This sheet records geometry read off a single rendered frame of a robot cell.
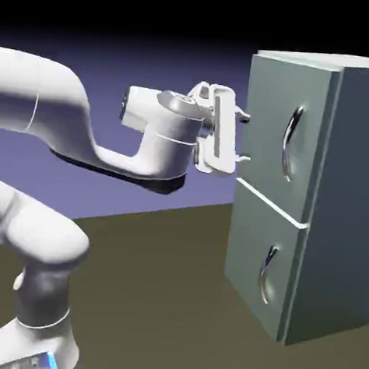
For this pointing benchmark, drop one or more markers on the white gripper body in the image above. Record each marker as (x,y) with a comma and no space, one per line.
(224,128)

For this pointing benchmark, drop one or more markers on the grey-green cabinet door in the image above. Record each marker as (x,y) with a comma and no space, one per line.
(263,131)
(247,255)

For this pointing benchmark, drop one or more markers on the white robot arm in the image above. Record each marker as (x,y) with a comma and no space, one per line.
(68,113)

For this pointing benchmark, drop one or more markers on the grey-green cabinet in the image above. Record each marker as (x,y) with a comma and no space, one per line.
(342,200)

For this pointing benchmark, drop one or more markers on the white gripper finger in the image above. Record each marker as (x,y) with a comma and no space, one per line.
(243,115)
(243,159)

